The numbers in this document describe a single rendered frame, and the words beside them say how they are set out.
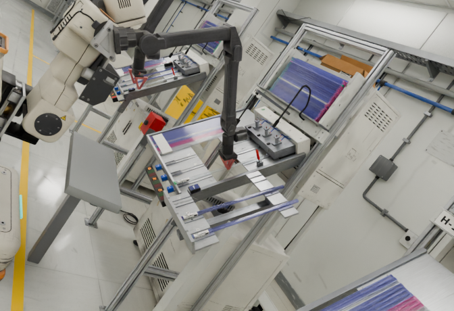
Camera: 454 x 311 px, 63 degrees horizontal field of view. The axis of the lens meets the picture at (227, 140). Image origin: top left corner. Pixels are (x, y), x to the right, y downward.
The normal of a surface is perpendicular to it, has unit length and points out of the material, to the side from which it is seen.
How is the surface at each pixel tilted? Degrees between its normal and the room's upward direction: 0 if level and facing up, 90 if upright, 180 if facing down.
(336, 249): 90
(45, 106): 90
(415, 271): 44
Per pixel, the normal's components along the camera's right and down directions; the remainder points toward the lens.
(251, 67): 0.41, 0.43
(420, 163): -0.70, -0.40
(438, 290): -0.08, -0.86
